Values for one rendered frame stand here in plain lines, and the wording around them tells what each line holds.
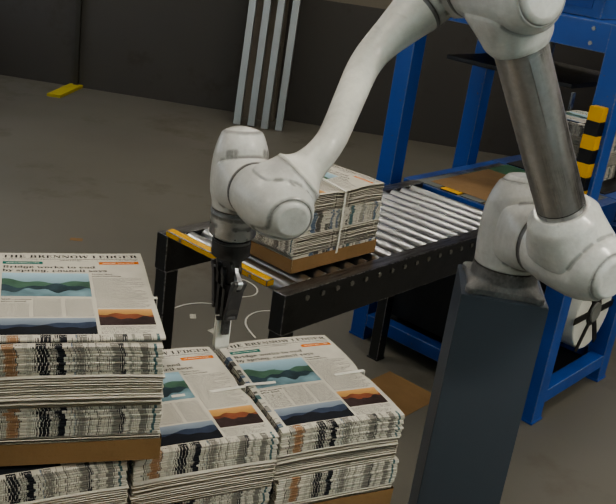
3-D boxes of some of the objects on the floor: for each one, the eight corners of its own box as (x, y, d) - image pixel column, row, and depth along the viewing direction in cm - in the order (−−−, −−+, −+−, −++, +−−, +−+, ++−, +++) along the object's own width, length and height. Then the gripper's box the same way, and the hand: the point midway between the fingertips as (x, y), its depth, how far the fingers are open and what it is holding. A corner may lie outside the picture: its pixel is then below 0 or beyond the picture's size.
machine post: (597, 382, 392) (697, 29, 337) (579, 374, 397) (675, 25, 342) (605, 377, 398) (705, 29, 344) (587, 369, 403) (683, 25, 349)
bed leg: (376, 361, 382) (403, 214, 358) (366, 356, 386) (392, 210, 362) (384, 358, 386) (411, 212, 362) (374, 352, 390) (400, 208, 366)
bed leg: (150, 460, 294) (165, 273, 270) (139, 451, 297) (153, 266, 273) (163, 454, 298) (180, 269, 274) (153, 446, 301) (168, 263, 277)
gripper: (201, 224, 171) (191, 334, 180) (226, 249, 161) (214, 364, 169) (237, 223, 175) (225, 330, 183) (263, 247, 164) (250, 360, 173)
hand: (221, 331), depth 175 cm, fingers closed
